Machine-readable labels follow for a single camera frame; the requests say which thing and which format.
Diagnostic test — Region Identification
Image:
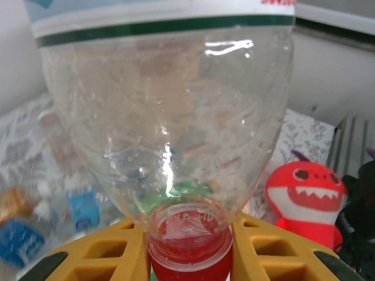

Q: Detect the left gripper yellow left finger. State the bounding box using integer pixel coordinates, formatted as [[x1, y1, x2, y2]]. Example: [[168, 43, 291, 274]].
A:
[[43, 218, 152, 281]]

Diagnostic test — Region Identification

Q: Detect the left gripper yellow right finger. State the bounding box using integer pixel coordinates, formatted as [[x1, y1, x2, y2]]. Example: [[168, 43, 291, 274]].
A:
[[230, 215, 336, 281]]

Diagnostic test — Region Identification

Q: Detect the clear bottle light blue label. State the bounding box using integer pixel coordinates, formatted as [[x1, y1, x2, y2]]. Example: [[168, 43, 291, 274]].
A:
[[66, 187, 102, 232]]

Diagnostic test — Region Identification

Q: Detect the red gold label bottle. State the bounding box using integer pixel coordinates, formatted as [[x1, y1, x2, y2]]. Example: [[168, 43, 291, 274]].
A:
[[0, 187, 33, 223]]

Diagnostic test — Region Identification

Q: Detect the clear bottle red cap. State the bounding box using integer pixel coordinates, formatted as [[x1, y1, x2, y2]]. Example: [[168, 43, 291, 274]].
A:
[[25, 0, 296, 281]]

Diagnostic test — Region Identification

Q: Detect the red shark plush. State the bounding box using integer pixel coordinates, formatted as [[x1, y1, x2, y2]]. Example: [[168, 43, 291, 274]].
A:
[[265, 150, 349, 252]]

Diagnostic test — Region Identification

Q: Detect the clear bottle dark blue label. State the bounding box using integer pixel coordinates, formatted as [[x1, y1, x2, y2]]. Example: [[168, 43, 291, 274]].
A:
[[0, 216, 46, 269]]

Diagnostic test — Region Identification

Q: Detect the aluminium side rail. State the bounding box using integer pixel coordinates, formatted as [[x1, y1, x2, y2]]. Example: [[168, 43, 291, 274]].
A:
[[327, 115, 370, 172]]

